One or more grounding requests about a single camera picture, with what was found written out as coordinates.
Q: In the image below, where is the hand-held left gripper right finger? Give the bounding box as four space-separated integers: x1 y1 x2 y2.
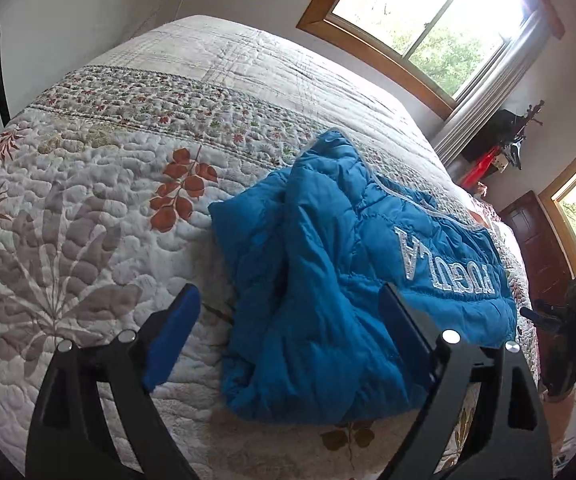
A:
378 282 554 480

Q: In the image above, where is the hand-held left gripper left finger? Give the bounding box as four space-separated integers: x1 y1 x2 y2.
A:
26 284 201 480

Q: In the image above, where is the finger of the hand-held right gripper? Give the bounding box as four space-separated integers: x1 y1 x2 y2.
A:
520 305 564 331

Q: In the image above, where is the blue puffer jacket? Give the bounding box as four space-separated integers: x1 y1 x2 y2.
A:
208 129 518 411

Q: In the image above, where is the person's right forearm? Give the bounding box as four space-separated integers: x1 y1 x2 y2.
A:
543 390 576 461

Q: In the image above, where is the dark wooden headboard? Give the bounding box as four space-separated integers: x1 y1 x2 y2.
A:
499 190 574 311

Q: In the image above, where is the floral quilted bedspread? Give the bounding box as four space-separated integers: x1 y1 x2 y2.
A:
0 14 541 480

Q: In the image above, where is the red hanging item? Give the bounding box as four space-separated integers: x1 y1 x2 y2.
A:
459 146 500 188

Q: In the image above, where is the black hanging garment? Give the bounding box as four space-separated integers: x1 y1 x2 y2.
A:
463 109 524 166

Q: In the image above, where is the white pleated curtain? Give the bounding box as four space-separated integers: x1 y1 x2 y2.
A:
430 10 549 168

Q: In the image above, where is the large wooden framed window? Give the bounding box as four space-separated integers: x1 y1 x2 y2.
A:
297 0 566 121

